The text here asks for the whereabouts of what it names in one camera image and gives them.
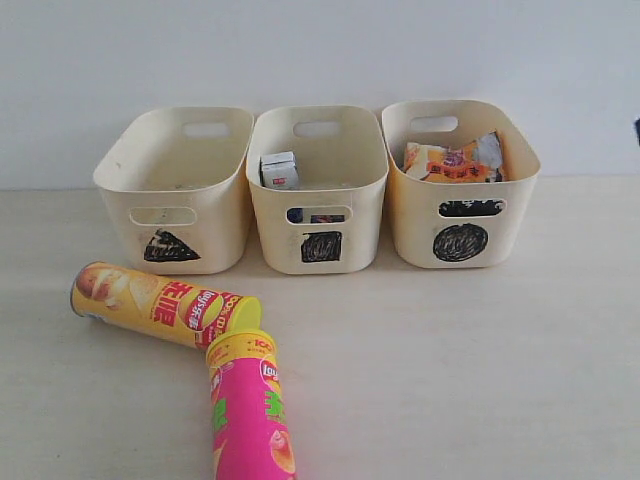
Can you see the purple small box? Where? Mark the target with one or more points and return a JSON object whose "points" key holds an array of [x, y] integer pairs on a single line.
{"points": [[329, 218]]}

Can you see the white and blue small box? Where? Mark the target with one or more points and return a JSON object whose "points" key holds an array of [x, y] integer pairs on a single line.
{"points": [[278, 171]]}

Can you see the orange instant noodle bag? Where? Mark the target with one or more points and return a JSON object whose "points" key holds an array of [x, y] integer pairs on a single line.
{"points": [[480, 161]]}

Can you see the blue instant noodle bag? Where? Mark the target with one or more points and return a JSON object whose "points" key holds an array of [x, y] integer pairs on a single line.
{"points": [[471, 208]]}

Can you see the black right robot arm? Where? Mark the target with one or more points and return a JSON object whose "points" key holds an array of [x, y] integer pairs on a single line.
{"points": [[637, 129]]}

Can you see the cream bin square mark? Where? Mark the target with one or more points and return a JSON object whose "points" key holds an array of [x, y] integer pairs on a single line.
{"points": [[342, 165]]}

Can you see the cream bin circle mark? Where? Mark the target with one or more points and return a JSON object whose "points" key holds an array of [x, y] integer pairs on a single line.
{"points": [[421, 236]]}

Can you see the cream bin triangle mark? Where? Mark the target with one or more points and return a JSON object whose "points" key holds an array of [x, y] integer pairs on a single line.
{"points": [[175, 189]]}

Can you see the yellow Lay's chips can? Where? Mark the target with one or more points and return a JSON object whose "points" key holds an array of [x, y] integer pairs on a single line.
{"points": [[161, 307]]}

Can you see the pink Lay's chips can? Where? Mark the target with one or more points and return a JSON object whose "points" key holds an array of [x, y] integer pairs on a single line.
{"points": [[251, 439]]}

